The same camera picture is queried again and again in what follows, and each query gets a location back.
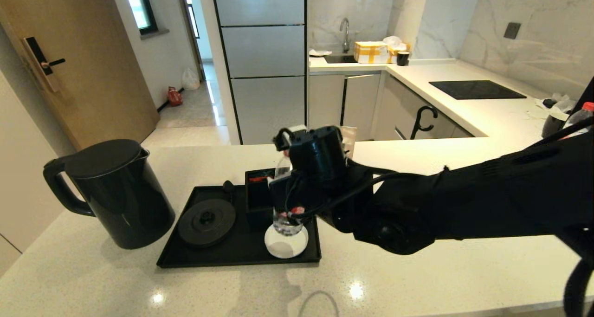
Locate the grey corner base cabinet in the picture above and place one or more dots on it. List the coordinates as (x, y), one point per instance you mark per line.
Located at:
(399, 99)

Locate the acrylic QR code sign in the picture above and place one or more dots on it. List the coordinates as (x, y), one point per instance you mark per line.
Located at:
(350, 138)

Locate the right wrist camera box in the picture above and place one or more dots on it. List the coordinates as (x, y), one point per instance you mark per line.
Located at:
(320, 150)

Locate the chrome faucet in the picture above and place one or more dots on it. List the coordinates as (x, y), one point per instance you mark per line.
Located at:
(346, 31)

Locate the black round kettle base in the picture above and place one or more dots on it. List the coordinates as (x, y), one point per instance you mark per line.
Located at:
(206, 222)

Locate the black organizer box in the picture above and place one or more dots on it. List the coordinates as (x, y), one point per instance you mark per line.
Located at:
(257, 201)

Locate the grey refrigerator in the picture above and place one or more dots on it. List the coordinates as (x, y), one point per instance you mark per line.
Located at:
(264, 52)

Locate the white round coaster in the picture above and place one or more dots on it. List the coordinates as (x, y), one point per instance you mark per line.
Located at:
(285, 247)

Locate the black-framed window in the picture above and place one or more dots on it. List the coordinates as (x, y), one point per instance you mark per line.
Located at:
(146, 10)

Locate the black rectangular tray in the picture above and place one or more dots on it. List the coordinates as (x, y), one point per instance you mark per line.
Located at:
(232, 256)

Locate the black mug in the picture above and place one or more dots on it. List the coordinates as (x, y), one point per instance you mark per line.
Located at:
(552, 124)

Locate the white plastic bag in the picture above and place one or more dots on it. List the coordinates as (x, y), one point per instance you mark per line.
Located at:
(190, 81)

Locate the large yellow-taped cardboard box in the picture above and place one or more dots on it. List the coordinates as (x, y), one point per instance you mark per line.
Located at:
(370, 53)

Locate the black induction cooktop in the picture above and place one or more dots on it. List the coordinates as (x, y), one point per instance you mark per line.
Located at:
(475, 89)

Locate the dark wall socket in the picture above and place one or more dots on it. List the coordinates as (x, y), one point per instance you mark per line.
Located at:
(512, 30)

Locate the small black cup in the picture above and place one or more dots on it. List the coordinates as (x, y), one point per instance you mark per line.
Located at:
(403, 58)

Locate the crumpled clear plastic wrap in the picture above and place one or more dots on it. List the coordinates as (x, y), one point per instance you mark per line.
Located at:
(564, 104)

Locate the red bag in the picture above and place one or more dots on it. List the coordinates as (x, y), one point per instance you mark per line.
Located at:
(175, 98)

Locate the white dish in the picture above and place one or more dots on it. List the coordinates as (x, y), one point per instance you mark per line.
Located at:
(319, 53)

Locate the wooden door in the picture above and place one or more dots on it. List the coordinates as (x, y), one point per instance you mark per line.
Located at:
(93, 66)

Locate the white panel cabinet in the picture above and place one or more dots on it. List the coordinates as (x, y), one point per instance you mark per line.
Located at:
(23, 168)

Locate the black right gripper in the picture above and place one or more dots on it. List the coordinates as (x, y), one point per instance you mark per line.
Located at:
(315, 191)

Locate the black electric kettle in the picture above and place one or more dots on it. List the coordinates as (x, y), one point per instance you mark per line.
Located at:
(125, 201)

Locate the red sachet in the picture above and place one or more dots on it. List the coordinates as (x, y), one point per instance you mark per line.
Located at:
(257, 179)

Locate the dark kitchen sink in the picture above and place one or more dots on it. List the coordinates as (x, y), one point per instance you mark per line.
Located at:
(341, 59)

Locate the red-capped water bottle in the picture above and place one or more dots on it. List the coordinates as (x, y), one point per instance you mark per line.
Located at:
(582, 119)
(287, 224)

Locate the white base cabinet door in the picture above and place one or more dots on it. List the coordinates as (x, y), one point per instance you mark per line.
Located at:
(364, 106)
(326, 103)

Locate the small black object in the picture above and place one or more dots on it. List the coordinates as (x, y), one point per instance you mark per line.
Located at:
(550, 102)

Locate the white tissue wad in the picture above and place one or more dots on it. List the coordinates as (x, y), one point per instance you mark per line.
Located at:
(392, 41)

